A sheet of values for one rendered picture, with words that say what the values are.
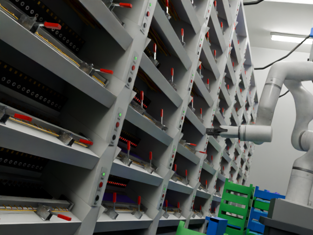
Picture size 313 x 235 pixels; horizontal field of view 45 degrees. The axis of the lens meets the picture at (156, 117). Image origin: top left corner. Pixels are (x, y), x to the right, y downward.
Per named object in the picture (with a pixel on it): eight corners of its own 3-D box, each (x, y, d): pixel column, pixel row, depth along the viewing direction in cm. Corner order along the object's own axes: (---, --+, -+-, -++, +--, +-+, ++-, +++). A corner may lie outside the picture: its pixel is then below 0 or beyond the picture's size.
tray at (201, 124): (203, 135, 253) (215, 118, 254) (182, 112, 197) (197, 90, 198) (179, 120, 261) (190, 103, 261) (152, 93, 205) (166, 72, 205)
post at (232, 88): (204, 235, 314) (248, 37, 344) (201, 236, 305) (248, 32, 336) (181, 228, 321) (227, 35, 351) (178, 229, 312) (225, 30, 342)
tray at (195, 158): (196, 164, 250) (205, 152, 250) (173, 149, 194) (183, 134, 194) (173, 148, 257) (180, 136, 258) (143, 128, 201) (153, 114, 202)
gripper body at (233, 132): (242, 127, 204) (221, 127, 207) (241, 123, 194) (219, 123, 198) (241, 141, 202) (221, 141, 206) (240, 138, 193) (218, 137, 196)
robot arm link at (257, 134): (247, 127, 203) (245, 123, 195) (272, 128, 199) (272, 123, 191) (246, 143, 201) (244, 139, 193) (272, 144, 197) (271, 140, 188)
